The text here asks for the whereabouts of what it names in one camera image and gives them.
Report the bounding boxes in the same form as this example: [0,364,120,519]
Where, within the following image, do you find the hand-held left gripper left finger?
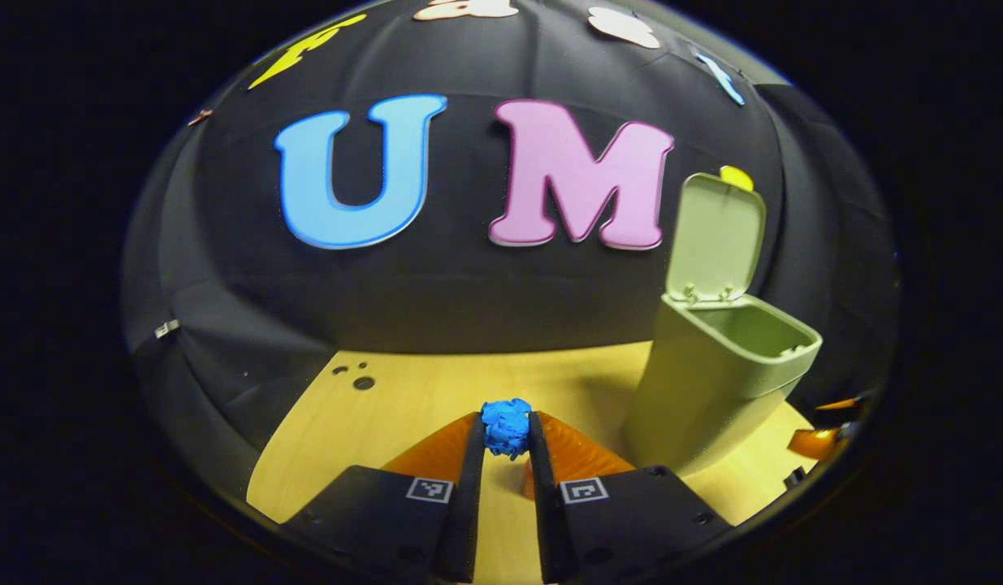
[281,411,488,584]

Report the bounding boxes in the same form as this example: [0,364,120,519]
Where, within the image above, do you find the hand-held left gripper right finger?
[521,410,734,585]

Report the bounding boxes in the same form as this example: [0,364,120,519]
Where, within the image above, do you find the blue paper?
[480,398,533,461]

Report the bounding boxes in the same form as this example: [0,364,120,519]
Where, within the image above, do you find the pale green desktop garbage bin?
[623,172,824,478]

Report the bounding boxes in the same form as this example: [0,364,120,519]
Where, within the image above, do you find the wooden desktop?
[247,341,819,585]

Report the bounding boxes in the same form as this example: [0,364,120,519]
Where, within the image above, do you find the black backdrop cloth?
[121,0,900,505]

